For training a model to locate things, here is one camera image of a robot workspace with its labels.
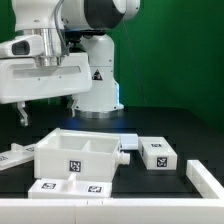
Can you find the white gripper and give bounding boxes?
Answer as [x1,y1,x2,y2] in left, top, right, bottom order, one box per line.
[0,52,92,126]

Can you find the white cabinet top panel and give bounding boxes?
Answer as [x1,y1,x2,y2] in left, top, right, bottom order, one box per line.
[0,143,35,171]

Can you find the white cabinet body box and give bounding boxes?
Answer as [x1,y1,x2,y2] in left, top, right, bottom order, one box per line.
[34,128,130,182]

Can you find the white cabinet door panel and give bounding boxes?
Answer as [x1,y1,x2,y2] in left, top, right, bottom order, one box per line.
[28,174,112,199]

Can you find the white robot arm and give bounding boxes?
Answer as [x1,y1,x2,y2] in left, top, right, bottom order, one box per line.
[0,0,140,126]

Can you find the small white cabinet block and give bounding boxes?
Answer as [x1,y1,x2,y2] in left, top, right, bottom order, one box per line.
[139,137,177,170]

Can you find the white marker base sheet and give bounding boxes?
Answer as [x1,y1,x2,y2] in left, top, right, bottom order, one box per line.
[120,134,138,150]

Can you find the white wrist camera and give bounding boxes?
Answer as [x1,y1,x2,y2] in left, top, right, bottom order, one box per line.
[0,35,44,58]

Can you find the white L-shaped fence wall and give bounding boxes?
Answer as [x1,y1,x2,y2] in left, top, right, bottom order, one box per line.
[0,160,224,224]

